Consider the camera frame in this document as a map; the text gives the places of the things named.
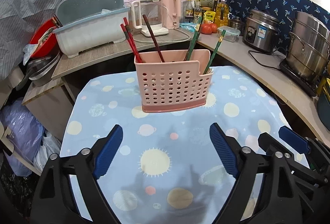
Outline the blue patterned backsplash cloth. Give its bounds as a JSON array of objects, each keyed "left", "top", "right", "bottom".
[{"left": 226, "top": 0, "right": 329, "bottom": 50}]

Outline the yellow cooking oil bottle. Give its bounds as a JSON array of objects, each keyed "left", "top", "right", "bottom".
[{"left": 214, "top": 0, "right": 229, "bottom": 27}]

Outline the yellow seasoning packet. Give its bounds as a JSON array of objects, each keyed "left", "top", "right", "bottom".
[{"left": 204, "top": 10, "right": 216, "bottom": 24}]

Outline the blue planet print tablecloth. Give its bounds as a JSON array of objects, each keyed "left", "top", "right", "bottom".
[{"left": 60, "top": 66, "right": 287, "bottom": 223}]

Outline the pink perforated utensil basket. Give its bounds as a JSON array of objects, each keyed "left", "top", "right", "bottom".
[{"left": 134, "top": 49, "right": 214, "bottom": 113}]

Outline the large steel steamer pot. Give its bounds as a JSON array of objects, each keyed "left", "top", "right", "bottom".
[{"left": 286, "top": 11, "right": 329, "bottom": 81}]

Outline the red chopstick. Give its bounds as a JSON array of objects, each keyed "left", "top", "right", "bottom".
[
  {"left": 123, "top": 17, "right": 137, "bottom": 48},
  {"left": 120, "top": 24, "right": 142, "bottom": 63}
]

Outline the red plastic basin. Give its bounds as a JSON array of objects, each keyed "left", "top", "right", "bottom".
[{"left": 30, "top": 19, "right": 59, "bottom": 60}]

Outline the pink electric kettle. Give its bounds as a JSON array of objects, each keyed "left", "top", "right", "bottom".
[{"left": 161, "top": 0, "right": 182, "bottom": 29}]

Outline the dark brown chopstick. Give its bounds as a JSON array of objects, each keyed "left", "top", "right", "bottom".
[{"left": 142, "top": 14, "right": 165, "bottom": 62}]

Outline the red tomato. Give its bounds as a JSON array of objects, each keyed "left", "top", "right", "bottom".
[
  {"left": 210, "top": 23, "right": 218, "bottom": 33},
  {"left": 200, "top": 23, "right": 213, "bottom": 34}
]

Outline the white plastic bag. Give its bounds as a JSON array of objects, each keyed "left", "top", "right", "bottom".
[{"left": 33, "top": 131, "right": 61, "bottom": 172}]

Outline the green chopstick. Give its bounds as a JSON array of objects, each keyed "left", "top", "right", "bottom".
[{"left": 203, "top": 30, "right": 226, "bottom": 75}]

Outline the blue tissue packet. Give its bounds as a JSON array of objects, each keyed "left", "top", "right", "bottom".
[{"left": 180, "top": 22, "right": 196, "bottom": 32}]

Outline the dark green bowl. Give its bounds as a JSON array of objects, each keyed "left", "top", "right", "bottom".
[{"left": 317, "top": 93, "right": 330, "bottom": 130}]

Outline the black induction cooker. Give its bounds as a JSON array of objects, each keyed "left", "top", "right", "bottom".
[{"left": 279, "top": 59, "right": 317, "bottom": 97}]

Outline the steel rice cooker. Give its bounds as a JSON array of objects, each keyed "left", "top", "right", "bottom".
[{"left": 243, "top": 9, "right": 279, "bottom": 53}]

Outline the clear glass kettle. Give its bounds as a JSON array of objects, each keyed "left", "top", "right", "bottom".
[{"left": 131, "top": 0, "right": 169, "bottom": 37}]

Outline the clear food container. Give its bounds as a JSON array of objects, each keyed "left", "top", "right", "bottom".
[{"left": 217, "top": 26, "right": 240, "bottom": 42}]

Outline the purple plastic bag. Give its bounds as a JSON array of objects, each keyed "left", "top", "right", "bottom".
[{"left": 1, "top": 99, "right": 45, "bottom": 165}]

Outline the grey striped cloth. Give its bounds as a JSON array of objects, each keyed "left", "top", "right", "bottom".
[{"left": 1, "top": 0, "right": 63, "bottom": 80}]

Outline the black power cable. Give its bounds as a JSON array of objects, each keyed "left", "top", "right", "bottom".
[{"left": 248, "top": 50, "right": 287, "bottom": 71}]

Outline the green chopstick single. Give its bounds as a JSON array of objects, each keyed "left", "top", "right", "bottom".
[{"left": 184, "top": 16, "right": 203, "bottom": 61}]

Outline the grey dish drainer box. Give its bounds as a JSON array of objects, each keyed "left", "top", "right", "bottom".
[{"left": 53, "top": 0, "right": 130, "bottom": 58}]

